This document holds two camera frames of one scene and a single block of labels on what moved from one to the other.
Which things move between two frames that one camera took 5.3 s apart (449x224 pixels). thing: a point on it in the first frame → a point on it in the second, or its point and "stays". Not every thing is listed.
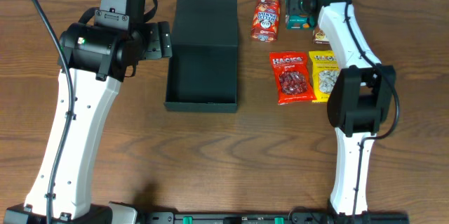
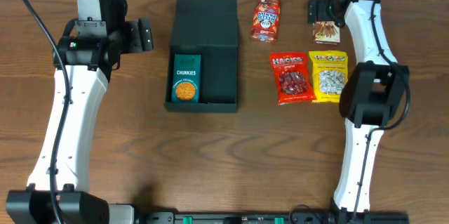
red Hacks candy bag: x=292 y=76 stays
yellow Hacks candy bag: x=325 y=71 stays
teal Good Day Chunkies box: x=302 y=22 → x=186 y=78
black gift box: x=202 y=72 stays
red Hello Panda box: x=266 y=19 stays
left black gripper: x=165 y=38 → x=144 y=35
